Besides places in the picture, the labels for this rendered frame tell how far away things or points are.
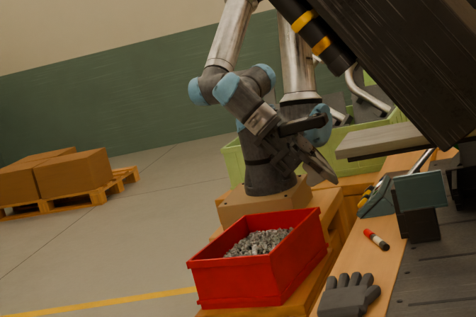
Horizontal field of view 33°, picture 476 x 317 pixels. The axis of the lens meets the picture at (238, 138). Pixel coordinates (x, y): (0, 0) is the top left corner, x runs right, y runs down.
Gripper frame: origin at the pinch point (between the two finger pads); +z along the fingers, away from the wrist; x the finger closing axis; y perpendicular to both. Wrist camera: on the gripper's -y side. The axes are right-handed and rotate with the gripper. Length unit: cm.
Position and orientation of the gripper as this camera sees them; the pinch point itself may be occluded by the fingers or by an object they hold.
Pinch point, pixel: (336, 177)
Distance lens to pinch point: 192.0
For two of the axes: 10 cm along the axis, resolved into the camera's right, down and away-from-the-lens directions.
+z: 7.3, 6.8, -0.6
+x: -2.9, 2.3, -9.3
